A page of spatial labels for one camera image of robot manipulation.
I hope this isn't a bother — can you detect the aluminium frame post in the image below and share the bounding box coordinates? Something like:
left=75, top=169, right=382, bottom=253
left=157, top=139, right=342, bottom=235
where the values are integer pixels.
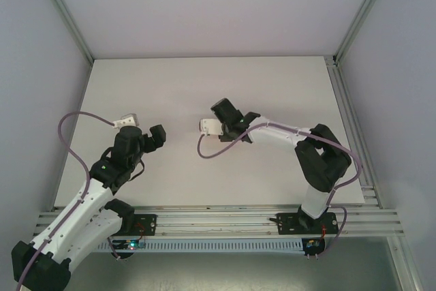
left=33, top=0, right=95, bottom=64
left=333, top=0, right=396, bottom=65

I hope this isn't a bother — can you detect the thin black cable loop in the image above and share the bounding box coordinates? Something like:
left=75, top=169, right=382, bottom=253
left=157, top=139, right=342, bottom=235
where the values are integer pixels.
left=130, top=158, right=146, bottom=180

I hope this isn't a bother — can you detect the long aluminium mounting rail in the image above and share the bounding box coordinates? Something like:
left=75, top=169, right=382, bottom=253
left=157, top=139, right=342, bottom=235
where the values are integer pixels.
left=33, top=204, right=405, bottom=238

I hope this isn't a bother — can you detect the aluminium side rail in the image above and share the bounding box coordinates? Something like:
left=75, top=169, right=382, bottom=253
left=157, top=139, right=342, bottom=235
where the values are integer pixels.
left=325, top=55, right=384, bottom=209

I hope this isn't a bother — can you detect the aluminium frame leg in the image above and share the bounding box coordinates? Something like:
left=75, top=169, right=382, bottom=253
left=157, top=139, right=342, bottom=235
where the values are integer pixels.
left=386, top=236, right=429, bottom=291

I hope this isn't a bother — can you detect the slotted white cable duct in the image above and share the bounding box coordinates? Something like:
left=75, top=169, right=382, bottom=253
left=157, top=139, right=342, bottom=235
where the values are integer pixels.
left=91, top=237, right=324, bottom=255

